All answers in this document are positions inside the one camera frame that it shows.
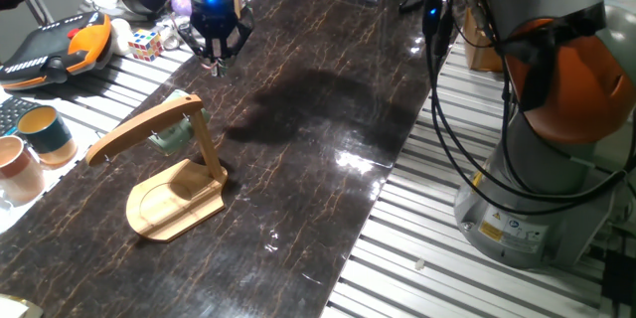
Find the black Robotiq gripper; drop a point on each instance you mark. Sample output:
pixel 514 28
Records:
pixel 216 15

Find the pale green ceramic cup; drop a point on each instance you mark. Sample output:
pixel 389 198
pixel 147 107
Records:
pixel 171 140

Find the wooden cup rack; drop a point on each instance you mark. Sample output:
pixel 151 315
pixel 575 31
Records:
pixel 174 199

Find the crumpled white plastic bag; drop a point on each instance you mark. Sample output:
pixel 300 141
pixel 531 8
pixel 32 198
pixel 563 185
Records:
pixel 171 35

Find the Rubik's cube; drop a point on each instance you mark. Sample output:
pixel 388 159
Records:
pixel 145 46

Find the white round object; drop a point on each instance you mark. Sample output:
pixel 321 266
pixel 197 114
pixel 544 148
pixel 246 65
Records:
pixel 120 37

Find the dark marble pattern mat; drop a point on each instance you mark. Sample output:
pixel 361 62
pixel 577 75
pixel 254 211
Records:
pixel 308 184

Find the black orange teach pendant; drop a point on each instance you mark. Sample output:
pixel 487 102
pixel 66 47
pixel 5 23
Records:
pixel 45 54

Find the dark teal mug yellow inside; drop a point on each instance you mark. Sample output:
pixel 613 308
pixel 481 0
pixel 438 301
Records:
pixel 47 134

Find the black computer keyboard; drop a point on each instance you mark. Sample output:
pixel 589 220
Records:
pixel 12 111

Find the pink brown ceramic mug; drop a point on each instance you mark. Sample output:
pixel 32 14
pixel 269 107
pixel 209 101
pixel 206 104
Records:
pixel 20 174

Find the open cardboard box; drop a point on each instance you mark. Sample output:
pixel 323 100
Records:
pixel 479 49

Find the small white scrap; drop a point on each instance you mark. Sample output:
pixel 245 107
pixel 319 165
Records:
pixel 420 264

